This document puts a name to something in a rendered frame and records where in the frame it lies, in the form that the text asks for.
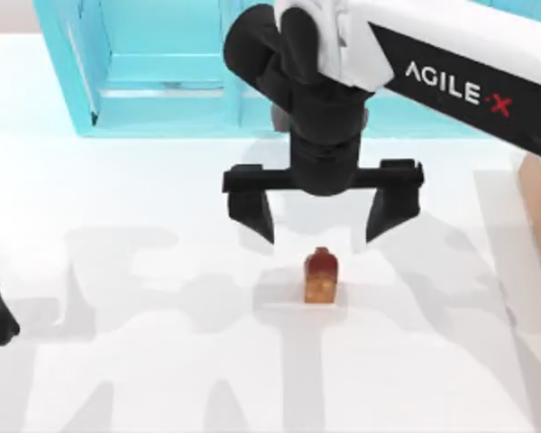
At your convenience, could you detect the light blue rack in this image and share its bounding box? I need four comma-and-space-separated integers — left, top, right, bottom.
32, 0, 520, 139

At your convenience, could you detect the amber bottle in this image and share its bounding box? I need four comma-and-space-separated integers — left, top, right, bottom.
302, 245, 343, 306

